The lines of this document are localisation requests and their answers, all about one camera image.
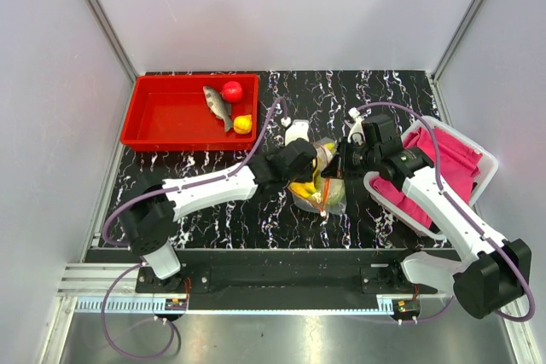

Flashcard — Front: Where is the red plastic bin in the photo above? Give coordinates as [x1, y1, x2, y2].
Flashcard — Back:
[120, 73, 259, 152]

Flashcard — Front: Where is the purple cable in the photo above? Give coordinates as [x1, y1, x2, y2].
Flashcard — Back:
[356, 101, 537, 322]
[100, 97, 293, 359]

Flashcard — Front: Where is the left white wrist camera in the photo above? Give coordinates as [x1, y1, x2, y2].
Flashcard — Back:
[284, 119, 310, 146]

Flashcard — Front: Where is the yellow fake banana bunch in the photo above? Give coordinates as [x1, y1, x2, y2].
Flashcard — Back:
[289, 142, 335, 202]

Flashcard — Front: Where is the red fake apple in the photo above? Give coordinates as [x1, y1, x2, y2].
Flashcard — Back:
[221, 81, 244, 103]

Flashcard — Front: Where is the clear zip top bag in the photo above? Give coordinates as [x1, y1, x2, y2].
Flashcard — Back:
[288, 138, 346, 218]

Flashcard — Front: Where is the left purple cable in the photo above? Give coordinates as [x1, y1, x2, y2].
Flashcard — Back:
[100, 97, 293, 359]

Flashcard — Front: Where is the yellow orange fake fruit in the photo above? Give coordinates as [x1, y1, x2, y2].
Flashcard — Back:
[233, 114, 253, 135]

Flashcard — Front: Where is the pink cloth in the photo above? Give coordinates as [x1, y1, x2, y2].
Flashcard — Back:
[369, 125, 484, 233]

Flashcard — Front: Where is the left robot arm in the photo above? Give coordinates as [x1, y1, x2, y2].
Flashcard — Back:
[118, 138, 317, 292]

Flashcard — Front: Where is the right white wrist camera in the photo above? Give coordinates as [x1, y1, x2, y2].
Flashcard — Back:
[347, 107, 365, 145]

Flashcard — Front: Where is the green fake cabbage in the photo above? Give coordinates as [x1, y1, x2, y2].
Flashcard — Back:
[322, 178, 345, 206]

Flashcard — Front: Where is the white plastic basket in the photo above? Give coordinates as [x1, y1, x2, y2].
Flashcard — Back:
[363, 116, 498, 240]

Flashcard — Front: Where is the grey fake fish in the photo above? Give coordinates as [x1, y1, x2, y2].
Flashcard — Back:
[203, 86, 233, 132]

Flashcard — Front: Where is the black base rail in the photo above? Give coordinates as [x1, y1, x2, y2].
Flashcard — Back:
[136, 249, 435, 294]

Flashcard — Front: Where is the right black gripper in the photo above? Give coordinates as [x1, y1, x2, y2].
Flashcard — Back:
[321, 136, 380, 181]

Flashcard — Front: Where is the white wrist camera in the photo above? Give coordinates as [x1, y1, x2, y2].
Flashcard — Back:
[347, 107, 365, 145]
[284, 119, 310, 146]

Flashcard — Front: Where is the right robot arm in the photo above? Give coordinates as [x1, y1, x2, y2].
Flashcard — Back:
[322, 115, 535, 321]

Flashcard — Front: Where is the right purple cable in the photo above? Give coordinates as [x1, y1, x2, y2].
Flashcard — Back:
[356, 101, 537, 322]

